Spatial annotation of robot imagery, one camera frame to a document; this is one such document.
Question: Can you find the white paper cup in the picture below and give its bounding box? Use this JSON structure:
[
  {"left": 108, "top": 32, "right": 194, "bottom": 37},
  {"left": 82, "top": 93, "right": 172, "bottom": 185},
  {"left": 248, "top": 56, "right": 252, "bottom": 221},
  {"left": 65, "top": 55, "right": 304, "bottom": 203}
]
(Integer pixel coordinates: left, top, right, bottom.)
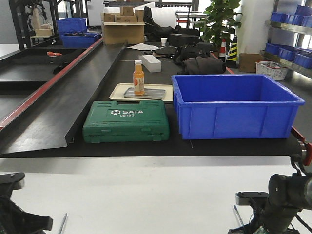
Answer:
[{"left": 161, "top": 37, "right": 167, "bottom": 46}]

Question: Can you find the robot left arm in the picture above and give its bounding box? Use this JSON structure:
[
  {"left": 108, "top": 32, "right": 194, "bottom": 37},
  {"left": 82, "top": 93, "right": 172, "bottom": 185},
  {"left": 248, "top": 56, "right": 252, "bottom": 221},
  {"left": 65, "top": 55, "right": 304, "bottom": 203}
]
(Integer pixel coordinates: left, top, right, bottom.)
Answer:
[{"left": 0, "top": 172, "right": 53, "bottom": 234}]

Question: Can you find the black yellow traffic cone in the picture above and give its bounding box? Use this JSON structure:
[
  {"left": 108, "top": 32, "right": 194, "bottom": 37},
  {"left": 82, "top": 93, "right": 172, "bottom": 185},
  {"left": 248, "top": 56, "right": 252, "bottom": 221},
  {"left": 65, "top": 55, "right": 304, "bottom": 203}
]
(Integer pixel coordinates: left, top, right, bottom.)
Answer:
[{"left": 226, "top": 35, "right": 238, "bottom": 68}]

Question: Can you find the green potted plant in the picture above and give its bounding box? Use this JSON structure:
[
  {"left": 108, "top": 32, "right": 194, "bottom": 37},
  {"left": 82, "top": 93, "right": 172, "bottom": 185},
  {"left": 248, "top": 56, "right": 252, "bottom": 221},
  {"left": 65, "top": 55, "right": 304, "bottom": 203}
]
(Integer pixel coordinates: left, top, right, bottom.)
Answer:
[{"left": 198, "top": 0, "right": 242, "bottom": 49}]

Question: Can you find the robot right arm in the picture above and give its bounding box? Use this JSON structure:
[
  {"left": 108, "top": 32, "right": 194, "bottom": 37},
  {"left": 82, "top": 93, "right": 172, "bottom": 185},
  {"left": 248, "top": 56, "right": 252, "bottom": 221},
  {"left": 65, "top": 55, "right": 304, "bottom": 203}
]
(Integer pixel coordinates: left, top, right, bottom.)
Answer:
[{"left": 228, "top": 153, "right": 312, "bottom": 234}]

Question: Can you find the orange juice bottle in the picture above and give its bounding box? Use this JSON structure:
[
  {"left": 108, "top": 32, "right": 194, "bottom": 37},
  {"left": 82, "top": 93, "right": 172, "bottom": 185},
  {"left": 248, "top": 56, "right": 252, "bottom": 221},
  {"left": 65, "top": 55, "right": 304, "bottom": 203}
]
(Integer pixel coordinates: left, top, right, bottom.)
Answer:
[{"left": 133, "top": 59, "right": 145, "bottom": 96}]

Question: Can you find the beige plastic tray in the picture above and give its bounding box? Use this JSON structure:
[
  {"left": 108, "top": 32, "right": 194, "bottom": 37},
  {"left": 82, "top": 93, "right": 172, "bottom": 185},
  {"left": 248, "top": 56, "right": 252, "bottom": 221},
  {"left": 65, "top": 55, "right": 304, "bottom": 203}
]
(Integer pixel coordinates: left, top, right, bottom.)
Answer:
[{"left": 109, "top": 83, "right": 173, "bottom": 103}]

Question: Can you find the green SATA tool case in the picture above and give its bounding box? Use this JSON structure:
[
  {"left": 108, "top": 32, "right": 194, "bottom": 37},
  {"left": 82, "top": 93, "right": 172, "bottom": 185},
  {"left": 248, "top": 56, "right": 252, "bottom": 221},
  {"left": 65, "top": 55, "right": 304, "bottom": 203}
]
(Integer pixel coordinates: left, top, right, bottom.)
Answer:
[{"left": 82, "top": 100, "right": 170, "bottom": 143}]

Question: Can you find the orange handled tool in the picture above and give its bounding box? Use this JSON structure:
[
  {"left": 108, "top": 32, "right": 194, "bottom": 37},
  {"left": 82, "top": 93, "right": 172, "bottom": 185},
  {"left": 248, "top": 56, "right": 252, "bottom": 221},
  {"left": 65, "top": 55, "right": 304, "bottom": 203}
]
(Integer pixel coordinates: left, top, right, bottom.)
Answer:
[{"left": 47, "top": 51, "right": 62, "bottom": 57}]

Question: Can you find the white wire basket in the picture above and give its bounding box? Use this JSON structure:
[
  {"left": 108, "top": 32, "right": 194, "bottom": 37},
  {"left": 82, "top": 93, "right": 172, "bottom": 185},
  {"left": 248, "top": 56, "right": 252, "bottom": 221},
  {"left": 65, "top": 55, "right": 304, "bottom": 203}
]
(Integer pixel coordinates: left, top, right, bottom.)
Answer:
[{"left": 256, "top": 61, "right": 288, "bottom": 81}]

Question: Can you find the large cardboard box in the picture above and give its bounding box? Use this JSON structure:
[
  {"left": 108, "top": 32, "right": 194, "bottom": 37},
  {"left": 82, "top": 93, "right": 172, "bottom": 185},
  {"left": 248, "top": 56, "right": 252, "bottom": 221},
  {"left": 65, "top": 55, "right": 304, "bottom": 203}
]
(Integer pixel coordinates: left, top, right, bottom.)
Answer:
[{"left": 102, "top": 22, "right": 145, "bottom": 45}]

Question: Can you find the dark grey bag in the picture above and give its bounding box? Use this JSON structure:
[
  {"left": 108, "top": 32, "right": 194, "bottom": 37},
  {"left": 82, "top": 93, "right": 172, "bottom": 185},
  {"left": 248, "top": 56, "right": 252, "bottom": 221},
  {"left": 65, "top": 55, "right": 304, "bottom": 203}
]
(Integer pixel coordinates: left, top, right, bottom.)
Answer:
[{"left": 177, "top": 56, "right": 226, "bottom": 75}]

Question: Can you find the orange white traffic cone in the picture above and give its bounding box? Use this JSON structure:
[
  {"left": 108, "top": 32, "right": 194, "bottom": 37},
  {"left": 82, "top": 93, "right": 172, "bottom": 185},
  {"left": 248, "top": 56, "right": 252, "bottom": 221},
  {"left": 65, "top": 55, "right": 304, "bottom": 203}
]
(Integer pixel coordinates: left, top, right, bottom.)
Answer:
[{"left": 218, "top": 39, "right": 226, "bottom": 62}]

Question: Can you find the red conveyor end bracket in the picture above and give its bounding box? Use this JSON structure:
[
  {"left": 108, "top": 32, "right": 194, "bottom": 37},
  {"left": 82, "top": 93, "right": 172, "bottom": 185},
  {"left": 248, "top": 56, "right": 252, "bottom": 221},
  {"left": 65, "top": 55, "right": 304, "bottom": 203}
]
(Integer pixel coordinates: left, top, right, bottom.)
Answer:
[{"left": 291, "top": 127, "right": 312, "bottom": 166}]

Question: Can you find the white rectangular box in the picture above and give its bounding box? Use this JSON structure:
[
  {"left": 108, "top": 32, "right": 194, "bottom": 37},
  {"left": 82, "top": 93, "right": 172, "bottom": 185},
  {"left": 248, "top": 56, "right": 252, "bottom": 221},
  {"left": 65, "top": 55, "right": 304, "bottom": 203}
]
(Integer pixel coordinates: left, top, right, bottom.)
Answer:
[{"left": 138, "top": 55, "right": 161, "bottom": 73}]

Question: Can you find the blue bin far left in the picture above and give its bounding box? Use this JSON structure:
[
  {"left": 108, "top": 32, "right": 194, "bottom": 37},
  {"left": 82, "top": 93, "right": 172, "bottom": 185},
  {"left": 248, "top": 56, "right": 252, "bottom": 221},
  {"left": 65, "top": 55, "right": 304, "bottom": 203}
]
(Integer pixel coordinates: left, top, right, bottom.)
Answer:
[{"left": 60, "top": 33, "right": 101, "bottom": 48}]

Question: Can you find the large blue plastic bin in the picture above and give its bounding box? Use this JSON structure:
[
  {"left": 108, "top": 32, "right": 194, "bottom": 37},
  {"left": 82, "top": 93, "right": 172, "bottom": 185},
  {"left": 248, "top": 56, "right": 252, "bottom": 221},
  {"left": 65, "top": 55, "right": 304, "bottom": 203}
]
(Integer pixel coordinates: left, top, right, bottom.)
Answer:
[{"left": 172, "top": 74, "right": 305, "bottom": 139}]

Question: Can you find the cardboard box on floor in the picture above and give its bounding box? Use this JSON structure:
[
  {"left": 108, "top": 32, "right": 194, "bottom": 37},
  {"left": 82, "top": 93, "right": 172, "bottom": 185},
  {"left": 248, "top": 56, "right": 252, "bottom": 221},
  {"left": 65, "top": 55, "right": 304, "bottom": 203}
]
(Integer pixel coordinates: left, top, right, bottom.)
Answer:
[{"left": 238, "top": 53, "right": 264, "bottom": 73}]

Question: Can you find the small grey metal tray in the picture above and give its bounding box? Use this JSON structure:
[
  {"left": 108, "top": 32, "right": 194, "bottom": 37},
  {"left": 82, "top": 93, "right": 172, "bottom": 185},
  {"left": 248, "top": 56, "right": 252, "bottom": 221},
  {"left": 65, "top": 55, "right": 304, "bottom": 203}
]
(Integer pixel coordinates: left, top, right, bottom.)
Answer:
[{"left": 123, "top": 87, "right": 166, "bottom": 100}]

